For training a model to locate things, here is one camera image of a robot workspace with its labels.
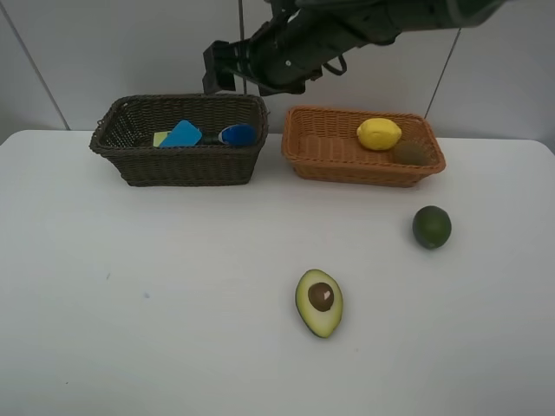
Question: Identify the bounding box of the orange wicker basket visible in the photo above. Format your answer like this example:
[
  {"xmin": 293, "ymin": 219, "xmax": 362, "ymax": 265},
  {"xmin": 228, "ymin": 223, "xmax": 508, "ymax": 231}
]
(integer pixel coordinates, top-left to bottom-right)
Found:
[{"xmin": 282, "ymin": 106, "xmax": 446, "ymax": 187}]

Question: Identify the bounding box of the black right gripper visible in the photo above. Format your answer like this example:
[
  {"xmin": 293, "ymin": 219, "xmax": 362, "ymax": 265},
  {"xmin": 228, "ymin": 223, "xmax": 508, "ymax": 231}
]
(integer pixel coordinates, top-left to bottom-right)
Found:
[{"xmin": 235, "ymin": 25, "xmax": 310, "ymax": 96}]

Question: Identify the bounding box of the dark felt board eraser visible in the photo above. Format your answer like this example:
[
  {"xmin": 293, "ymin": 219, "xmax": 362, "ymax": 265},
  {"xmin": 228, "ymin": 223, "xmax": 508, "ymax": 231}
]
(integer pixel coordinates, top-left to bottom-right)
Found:
[{"xmin": 157, "ymin": 120, "xmax": 202, "ymax": 148}]

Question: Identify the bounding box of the dark brown wicker basket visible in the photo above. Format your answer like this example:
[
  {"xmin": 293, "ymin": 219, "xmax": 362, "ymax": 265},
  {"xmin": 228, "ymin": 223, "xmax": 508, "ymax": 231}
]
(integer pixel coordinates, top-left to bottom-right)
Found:
[{"xmin": 89, "ymin": 94, "xmax": 268, "ymax": 187}]

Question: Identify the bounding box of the brown kiwi fruit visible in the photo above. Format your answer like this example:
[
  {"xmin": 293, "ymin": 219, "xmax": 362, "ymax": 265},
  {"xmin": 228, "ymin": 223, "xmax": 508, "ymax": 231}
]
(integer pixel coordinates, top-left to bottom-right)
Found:
[{"xmin": 392, "ymin": 141, "xmax": 428, "ymax": 166}]

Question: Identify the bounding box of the dark green lime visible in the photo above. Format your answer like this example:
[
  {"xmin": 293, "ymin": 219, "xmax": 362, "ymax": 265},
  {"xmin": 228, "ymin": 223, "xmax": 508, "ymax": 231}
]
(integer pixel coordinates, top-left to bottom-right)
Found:
[{"xmin": 412, "ymin": 205, "xmax": 452, "ymax": 250}]

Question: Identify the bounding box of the dark green pump bottle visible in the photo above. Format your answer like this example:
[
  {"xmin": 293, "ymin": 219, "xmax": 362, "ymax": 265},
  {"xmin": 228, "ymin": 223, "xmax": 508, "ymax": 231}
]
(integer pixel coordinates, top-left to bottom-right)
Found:
[{"xmin": 153, "ymin": 131, "xmax": 223, "ymax": 147}]

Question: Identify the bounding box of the white bottle blue cap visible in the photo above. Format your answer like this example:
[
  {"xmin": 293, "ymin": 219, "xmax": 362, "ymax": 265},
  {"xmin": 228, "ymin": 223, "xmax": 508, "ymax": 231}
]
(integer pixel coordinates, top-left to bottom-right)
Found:
[{"xmin": 218, "ymin": 124, "xmax": 257, "ymax": 146}]

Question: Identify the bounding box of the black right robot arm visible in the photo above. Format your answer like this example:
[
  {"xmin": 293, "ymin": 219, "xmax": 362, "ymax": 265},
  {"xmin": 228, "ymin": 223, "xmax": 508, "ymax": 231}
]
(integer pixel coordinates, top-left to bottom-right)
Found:
[{"xmin": 226, "ymin": 0, "xmax": 503, "ymax": 96}]

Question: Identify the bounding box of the halved avocado with pit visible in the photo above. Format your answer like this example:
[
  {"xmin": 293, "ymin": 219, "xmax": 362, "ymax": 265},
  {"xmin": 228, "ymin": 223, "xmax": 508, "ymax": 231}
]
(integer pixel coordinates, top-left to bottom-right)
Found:
[{"xmin": 295, "ymin": 269, "xmax": 343, "ymax": 338}]

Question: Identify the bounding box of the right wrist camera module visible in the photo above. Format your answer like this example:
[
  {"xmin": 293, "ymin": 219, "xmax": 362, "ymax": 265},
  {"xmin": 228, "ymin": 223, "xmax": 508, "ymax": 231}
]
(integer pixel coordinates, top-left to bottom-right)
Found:
[{"xmin": 202, "ymin": 41, "xmax": 238, "ymax": 94}]

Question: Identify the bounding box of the yellow lemon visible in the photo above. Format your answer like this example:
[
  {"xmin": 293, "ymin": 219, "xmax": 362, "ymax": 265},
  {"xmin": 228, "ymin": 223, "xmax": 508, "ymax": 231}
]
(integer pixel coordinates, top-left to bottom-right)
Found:
[{"xmin": 356, "ymin": 118, "xmax": 402, "ymax": 152}]

